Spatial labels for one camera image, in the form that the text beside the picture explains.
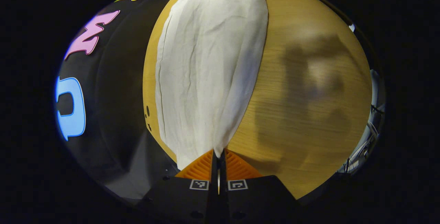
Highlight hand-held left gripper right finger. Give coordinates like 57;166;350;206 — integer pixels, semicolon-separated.
220;149;304;224

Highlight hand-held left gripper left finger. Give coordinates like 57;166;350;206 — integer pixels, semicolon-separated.
136;149;220;224

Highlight white jeans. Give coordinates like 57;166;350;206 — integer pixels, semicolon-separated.
155;0;269;171

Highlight black backdrop cloth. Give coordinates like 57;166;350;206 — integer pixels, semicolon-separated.
55;0;201;205

